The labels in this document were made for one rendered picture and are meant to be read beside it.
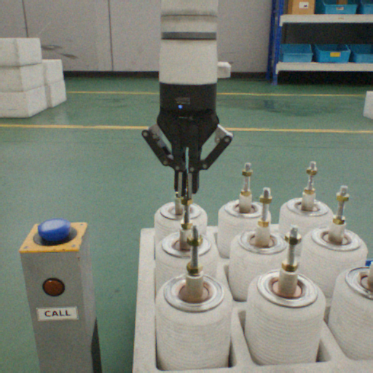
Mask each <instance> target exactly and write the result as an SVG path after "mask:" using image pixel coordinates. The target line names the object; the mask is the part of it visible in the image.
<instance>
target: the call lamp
mask: <svg viewBox="0 0 373 373"><path fill-rule="evenodd" d="M44 290H45V291H46V292H47V293H48V294H51V295H58V294H60V293H61V292H62V290H63V286H62V284H61V283H60V281H58V280H49V281H47V282H46V283H45V285H44Z"/></svg>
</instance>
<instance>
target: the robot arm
mask: <svg viewBox="0 0 373 373"><path fill-rule="evenodd" d="M218 3H219V0H160V38H161V40H160V54H159V92H160V112H159V114H158V115H157V122H155V124H154V125H152V126H151V127H148V128H147V129H145V130H143V131H142V133H141V135H142V136H143V138H144V140H145V141H146V142H147V143H148V145H149V146H150V148H151V149H152V151H153V152H154V153H155V155H156V156H157V158H158V160H159V161H160V163H161V164H162V165H164V166H165V167H167V166H169V167H171V168H172V169H174V172H175V173H174V189H175V192H178V197H184V189H186V188H187V197H188V198H193V197H194V195H195V194H196V192H198V190H199V188H200V170H207V169H209V167H210V166H211V165H212V164H213V163H214V162H215V161H216V160H217V158H218V157H219V156H220V154H221V153H222V152H223V151H224V150H225V149H226V148H227V147H228V146H229V144H230V143H231V141H232V140H233V138H234V137H235V134H234V133H232V132H227V131H226V130H225V129H224V128H223V127H221V126H220V125H219V118H218V115H217V113H216V100H217V81H218V78H226V77H230V67H231V66H230V65H229V64H228V62H217V50H216V40H215V39H216V29H217V7H218ZM160 130H161V131H162V133H164V134H165V136H166V138H167V139H168V140H169V143H170V144H171V149H172V153H171V151H170V150H169V148H168V147H167V145H166V144H165V142H164V141H163V140H162V139H161V136H162V134H161V131H160ZM213 132H215V133H216V137H215V138H214V143H216V144H217V145H216V147H214V148H213V149H212V150H211V152H210V153H209V154H208V155H207V157H206V158H203V159H202V160H201V153H202V150H203V145H204V144H205V143H206V142H207V140H208V139H209V138H210V136H211V135H212V134H213ZM187 148H189V150H188V156H189V163H188V171H189V172H187V168H186V164H187V159H186V150H187Z"/></svg>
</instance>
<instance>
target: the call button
mask: <svg viewBox="0 0 373 373"><path fill-rule="evenodd" d="M70 231H71V223H70V221H68V220H66V219H49V220H46V221H43V222H42V223H41V224H40V225H39V226H38V233H39V236H41V237H42V238H43V239H44V240H47V241H57V240H62V239H64V238H65V237H67V236H68V233H69V232H70Z"/></svg>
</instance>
